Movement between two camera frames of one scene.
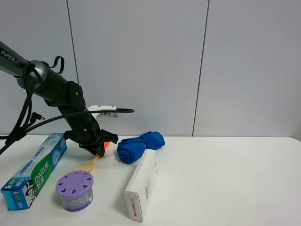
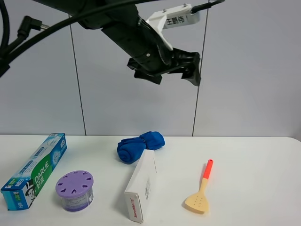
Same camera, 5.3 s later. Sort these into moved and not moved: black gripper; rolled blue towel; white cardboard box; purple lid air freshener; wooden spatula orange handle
Moved: wooden spatula orange handle; black gripper
Not moved: rolled blue towel; purple lid air freshener; white cardboard box
